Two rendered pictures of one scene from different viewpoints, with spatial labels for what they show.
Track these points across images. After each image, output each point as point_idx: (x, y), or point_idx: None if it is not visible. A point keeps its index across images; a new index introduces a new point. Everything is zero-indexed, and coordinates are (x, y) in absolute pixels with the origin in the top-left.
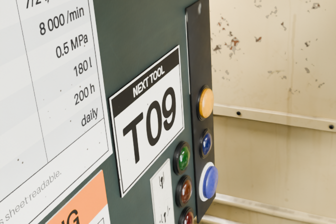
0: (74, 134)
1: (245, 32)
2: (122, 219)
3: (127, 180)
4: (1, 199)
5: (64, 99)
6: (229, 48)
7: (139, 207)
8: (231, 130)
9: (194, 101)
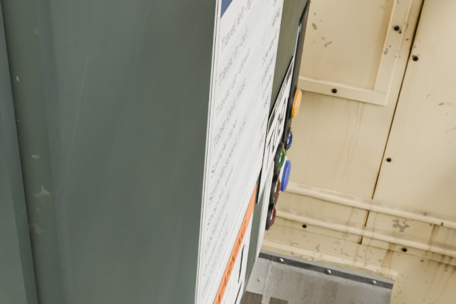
0: (255, 159)
1: None
2: (253, 222)
3: (261, 187)
4: (233, 220)
5: (258, 131)
6: None
7: (258, 208)
8: None
9: (290, 103)
